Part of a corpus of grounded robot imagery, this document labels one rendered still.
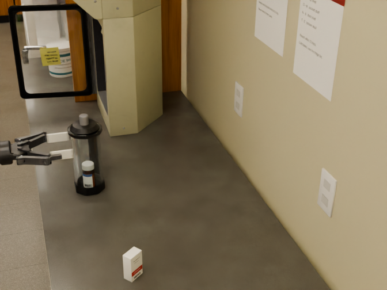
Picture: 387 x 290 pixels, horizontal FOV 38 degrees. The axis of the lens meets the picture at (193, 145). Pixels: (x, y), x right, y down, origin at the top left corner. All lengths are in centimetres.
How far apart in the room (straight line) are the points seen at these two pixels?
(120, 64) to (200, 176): 52
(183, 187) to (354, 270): 68
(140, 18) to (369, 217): 116
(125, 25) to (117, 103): 31
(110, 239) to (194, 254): 25
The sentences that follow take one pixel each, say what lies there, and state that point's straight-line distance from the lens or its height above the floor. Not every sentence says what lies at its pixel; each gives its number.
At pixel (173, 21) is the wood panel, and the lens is 253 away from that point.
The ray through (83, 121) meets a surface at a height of 120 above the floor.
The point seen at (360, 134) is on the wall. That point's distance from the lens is 136.
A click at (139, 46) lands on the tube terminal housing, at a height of 129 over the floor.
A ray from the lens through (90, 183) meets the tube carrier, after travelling 187.
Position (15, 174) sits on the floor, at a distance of 393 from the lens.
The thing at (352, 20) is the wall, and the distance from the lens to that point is 135.
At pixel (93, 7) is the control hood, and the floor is 145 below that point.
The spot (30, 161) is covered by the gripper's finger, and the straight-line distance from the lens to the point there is 178.
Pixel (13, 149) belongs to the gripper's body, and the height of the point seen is 112.
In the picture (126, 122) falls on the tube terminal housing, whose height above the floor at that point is 99.
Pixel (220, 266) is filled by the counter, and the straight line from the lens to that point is 160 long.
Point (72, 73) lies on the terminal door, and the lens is 246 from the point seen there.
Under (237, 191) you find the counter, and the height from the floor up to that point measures 94.
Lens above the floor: 198
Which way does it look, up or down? 29 degrees down
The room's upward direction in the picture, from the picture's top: 1 degrees clockwise
